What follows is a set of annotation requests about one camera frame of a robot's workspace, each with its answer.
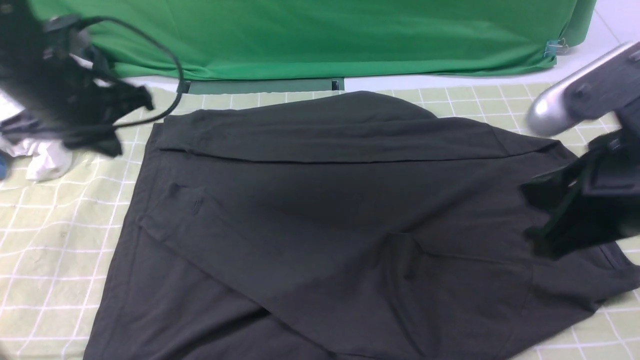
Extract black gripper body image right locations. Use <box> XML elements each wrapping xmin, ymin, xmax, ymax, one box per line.
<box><xmin>585</xmin><ymin>107</ymin><xmax>640</xmax><ymax>236</ymax></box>

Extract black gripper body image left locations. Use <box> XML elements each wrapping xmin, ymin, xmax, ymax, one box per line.
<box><xmin>1</xmin><ymin>45</ymin><xmax>119</xmax><ymax>141</ymax></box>

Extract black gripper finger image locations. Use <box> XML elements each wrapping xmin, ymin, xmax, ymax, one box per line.
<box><xmin>93</xmin><ymin>79</ymin><xmax>154</xmax><ymax>126</ymax></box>
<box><xmin>519</xmin><ymin>162</ymin><xmax>595</xmax><ymax>214</ymax></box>
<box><xmin>524</xmin><ymin>200</ymin><xmax>621</xmax><ymax>260</ymax></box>
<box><xmin>62</xmin><ymin>123</ymin><xmax>123</xmax><ymax>158</ymax></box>

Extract dark gray long-sleeved shirt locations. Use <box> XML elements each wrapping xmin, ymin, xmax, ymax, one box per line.
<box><xmin>84</xmin><ymin>91</ymin><xmax>639</xmax><ymax>360</ymax></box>

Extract white crumpled shirt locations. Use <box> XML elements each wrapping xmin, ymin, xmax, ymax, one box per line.
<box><xmin>0</xmin><ymin>91</ymin><xmax>73</xmax><ymax>183</ymax></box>

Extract blue object at left edge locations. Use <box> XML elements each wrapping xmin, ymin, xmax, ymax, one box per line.
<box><xmin>0</xmin><ymin>155</ymin><xmax>9</xmax><ymax>181</ymax></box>

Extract dark green metal base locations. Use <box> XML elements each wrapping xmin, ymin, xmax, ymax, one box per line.
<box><xmin>185</xmin><ymin>77</ymin><xmax>345</xmax><ymax>95</ymax></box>

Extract light green checkered tablecloth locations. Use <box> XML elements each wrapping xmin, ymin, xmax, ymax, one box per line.
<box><xmin>0</xmin><ymin>82</ymin><xmax>640</xmax><ymax>360</ymax></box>

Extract green backdrop cloth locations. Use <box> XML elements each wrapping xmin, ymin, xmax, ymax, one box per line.
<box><xmin>29</xmin><ymin>0</ymin><xmax>595</xmax><ymax>81</ymax></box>

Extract blue binder clip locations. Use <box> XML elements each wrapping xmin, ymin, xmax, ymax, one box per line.
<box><xmin>542</xmin><ymin>38</ymin><xmax>570</xmax><ymax>58</ymax></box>

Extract black cable image left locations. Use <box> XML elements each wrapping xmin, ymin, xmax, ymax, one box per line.
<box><xmin>42</xmin><ymin>15</ymin><xmax>186</xmax><ymax>138</ymax></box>

